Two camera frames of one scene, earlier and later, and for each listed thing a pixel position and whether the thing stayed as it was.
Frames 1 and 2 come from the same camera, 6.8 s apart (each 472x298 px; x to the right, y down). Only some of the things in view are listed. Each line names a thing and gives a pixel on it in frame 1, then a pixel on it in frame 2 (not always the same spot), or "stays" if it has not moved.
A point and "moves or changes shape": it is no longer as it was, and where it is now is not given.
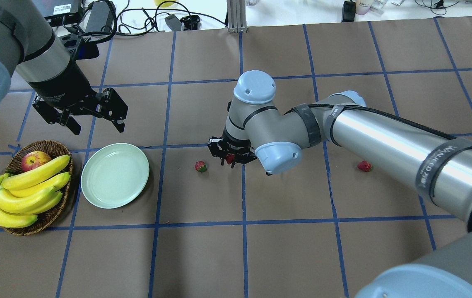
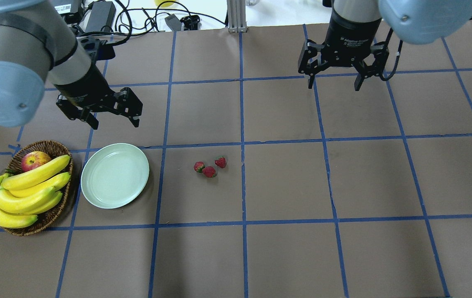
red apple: [34, 159] stays
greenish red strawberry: [230, 158] moves or changes shape
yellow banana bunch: [10, 201] stays
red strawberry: [365, 166] -> [209, 171]
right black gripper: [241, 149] -> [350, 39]
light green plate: [114, 174] stays
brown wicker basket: [55, 150] stays
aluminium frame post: [236, 13] stays
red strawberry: [200, 166] stays
